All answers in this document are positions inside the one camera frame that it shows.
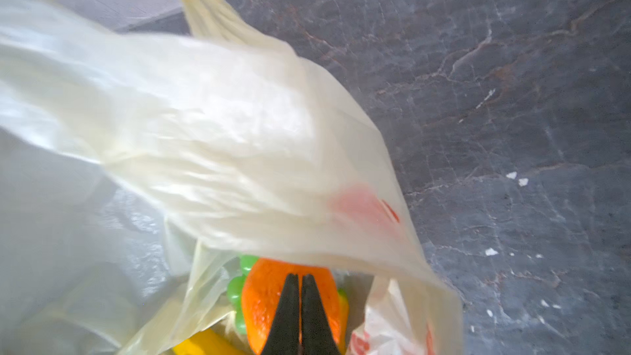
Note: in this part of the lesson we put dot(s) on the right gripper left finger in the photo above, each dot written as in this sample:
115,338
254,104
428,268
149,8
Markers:
284,334

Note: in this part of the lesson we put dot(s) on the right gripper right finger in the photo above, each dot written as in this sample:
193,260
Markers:
317,337

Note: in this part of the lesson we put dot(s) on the orange fake fruit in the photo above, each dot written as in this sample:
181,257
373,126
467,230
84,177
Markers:
262,288

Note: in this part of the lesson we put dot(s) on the yellow fake banana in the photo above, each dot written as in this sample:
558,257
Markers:
206,342

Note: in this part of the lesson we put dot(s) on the cream plastic bag fruit print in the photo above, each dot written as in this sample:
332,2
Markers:
137,168

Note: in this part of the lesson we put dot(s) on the green fake grapes bunch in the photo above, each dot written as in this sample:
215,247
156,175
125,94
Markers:
235,290

